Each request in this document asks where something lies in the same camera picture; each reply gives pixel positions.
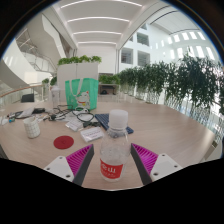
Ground row of green hedge plants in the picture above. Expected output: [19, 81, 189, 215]
[118, 54, 224, 118]

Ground flat round red coaster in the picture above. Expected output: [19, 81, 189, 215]
[53, 135, 75, 150]

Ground clear lidded plastic tumbler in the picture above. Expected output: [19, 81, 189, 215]
[49, 85, 62, 108]

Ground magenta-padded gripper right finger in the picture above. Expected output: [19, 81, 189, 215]
[130, 143, 185, 186]

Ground ceiling strip lights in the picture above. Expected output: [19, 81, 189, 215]
[59, 0, 144, 46]

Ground white cabinet topped with plants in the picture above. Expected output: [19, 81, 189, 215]
[56, 54, 103, 88]

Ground glass railing with wooden handrail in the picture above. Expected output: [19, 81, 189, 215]
[0, 83, 46, 108]

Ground green cat-print tote bag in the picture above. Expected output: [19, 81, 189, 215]
[64, 77, 100, 111]

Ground clear red-labelled water bottle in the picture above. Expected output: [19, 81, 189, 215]
[99, 109, 132, 183]

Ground black cable tangle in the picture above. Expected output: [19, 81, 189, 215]
[43, 104, 101, 129]

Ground wooden shelf with plants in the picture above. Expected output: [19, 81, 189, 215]
[98, 73, 122, 96]

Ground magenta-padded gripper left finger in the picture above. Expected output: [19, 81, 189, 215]
[43, 143, 95, 187]

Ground black chair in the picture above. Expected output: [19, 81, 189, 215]
[20, 93, 36, 103]

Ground white grid-patterned mug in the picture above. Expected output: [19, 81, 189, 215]
[23, 116, 42, 139]

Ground small white carton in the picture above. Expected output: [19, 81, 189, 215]
[79, 126, 105, 143]
[65, 119, 84, 132]

